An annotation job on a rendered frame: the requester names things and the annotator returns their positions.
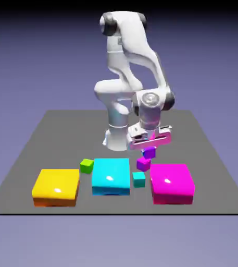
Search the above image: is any large magenta box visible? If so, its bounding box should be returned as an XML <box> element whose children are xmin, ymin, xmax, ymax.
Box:
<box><xmin>149</xmin><ymin>163</ymin><xmax>196</xmax><ymax>205</ymax></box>

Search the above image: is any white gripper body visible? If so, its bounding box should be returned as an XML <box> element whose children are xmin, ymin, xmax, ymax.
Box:
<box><xmin>127</xmin><ymin>125</ymin><xmax>173</xmax><ymax>151</ymax></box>

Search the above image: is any small green cube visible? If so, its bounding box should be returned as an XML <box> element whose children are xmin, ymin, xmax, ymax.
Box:
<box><xmin>79</xmin><ymin>158</ymin><xmax>94</xmax><ymax>175</ymax></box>

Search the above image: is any small teal cube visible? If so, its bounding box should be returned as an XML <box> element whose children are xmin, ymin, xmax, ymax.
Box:
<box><xmin>132</xmin><ymin>172</ymin><xmax>146</xmax><ymax>188</ymax></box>

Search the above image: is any large yellow box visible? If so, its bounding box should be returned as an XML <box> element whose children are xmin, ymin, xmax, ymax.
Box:
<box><xmin>31</xmin><ymin>168</ymin><xmax>81</xmax><ymax>208</ymax></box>

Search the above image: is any small violet cube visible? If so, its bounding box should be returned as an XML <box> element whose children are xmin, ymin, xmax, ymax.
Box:
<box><xmin>143</xmin><ymin>146</ymin><xmax>157</xmax><ymax>159</ymax></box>

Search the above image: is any small magenta cube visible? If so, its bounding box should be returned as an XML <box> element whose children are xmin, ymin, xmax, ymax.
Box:
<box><xmin>136</xmin><ymin>157</ymin><xmax>152</xmax><ymax>173</ymax></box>

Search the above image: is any large cyan box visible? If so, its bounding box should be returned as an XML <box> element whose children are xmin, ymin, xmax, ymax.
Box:
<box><xmin>91</xmin><ymin>157</ymin><xmax>131</xmax><ymax>196</ymax></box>

